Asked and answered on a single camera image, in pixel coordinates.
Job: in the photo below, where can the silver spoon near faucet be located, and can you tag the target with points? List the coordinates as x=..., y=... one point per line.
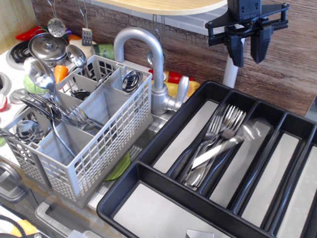
x=131, y=82

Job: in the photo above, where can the yellow toy food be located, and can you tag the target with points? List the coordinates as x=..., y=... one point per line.
x=27, y=227

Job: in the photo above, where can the stainless steel pot with lid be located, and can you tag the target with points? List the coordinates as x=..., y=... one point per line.
x=49, y=49

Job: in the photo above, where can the orange toy pepper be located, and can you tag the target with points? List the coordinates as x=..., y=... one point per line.
x=60, y=72

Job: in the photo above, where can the hanging slotted skimmer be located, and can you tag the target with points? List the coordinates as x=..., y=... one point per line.
x=56, y=27

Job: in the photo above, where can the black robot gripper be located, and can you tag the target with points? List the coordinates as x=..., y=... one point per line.
x=244, y=18

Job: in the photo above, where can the green toy leaf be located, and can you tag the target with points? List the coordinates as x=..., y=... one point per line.
x=120, y=168

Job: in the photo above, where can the stack of forks in tray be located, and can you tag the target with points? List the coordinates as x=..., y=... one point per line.
x=222, y=126

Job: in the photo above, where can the green toy can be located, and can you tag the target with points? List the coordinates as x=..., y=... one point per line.
x=104, y=50

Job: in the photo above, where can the black coil stove burner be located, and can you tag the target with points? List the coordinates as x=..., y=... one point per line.
x=20, y=52

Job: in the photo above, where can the large silver spoon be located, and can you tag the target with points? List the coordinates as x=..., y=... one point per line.
x=42, y=76

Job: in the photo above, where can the yellow toy corn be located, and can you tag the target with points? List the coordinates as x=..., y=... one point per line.
x=173, y=87

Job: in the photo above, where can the grey plastic cutlery basket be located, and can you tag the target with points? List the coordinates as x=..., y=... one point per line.
x=74, y=162

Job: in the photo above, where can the black cutlery tray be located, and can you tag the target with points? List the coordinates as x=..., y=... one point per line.
x=264, y=187

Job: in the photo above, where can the red toy pepper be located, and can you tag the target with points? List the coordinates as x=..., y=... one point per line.
x=29, y=34

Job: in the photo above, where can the silver metal fork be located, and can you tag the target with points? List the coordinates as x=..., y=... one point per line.
x=249, y=131

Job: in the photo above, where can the silver spoon rear compartment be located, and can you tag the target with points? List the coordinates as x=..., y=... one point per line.
x=78, y=58

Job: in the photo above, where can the white shelf post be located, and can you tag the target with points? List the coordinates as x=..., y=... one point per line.
x=231, y=72

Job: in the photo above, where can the light wooden shelf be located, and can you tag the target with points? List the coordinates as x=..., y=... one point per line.
x=168, y=7

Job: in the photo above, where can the silver spoon front left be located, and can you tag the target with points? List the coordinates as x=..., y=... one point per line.
x=29, y=131

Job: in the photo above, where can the silver forks in basket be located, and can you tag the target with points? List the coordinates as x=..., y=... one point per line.
x=48, y=108

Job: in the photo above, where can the hanging small spatula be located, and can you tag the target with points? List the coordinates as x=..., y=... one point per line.
x=87, y=36

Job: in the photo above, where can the green toy cabbage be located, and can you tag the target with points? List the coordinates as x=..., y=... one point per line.
x=30, y=87

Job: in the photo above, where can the silver toy faucet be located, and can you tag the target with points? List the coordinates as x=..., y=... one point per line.
x=161, y=101

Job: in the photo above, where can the red yellow toy bottle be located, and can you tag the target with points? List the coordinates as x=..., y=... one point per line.
x=172, y=77

